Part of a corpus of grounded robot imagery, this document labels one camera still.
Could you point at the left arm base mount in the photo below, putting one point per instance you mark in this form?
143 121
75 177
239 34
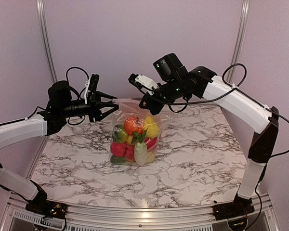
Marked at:
49 209

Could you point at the yellow fake lemon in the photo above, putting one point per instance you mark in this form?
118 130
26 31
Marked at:
150 127

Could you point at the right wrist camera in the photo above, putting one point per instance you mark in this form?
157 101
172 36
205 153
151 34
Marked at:
141 81

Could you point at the right aluminium frame post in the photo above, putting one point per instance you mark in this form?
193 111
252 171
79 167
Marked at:
241 30

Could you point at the aluminium frame post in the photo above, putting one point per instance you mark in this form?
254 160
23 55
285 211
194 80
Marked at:
241 30
45 40

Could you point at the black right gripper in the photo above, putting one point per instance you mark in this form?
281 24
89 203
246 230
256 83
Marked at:
154 108

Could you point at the red fake pepper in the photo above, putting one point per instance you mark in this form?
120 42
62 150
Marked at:
150 143

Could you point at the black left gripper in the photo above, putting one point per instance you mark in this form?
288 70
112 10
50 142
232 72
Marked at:
94 111

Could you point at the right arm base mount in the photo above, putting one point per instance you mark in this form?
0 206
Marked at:
232 209

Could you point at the pink fake fruit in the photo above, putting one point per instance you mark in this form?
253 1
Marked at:
118 149

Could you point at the orange fake pumpkin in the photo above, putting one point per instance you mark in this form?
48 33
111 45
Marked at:
134 124

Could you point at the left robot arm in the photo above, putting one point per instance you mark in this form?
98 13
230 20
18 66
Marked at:
60 108

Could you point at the front aluminium rail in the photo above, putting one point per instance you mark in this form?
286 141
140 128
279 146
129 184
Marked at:
95 218

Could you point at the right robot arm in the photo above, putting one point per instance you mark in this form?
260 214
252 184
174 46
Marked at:
212 88

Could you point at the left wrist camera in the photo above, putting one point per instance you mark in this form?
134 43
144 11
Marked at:
90 86

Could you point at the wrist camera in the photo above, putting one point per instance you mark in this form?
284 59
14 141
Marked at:
141 81
90 86

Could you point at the clear zip top bag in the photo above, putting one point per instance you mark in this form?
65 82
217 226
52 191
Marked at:
128 108

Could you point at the left aluminium frame post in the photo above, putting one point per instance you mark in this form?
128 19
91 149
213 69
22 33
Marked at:
45 40

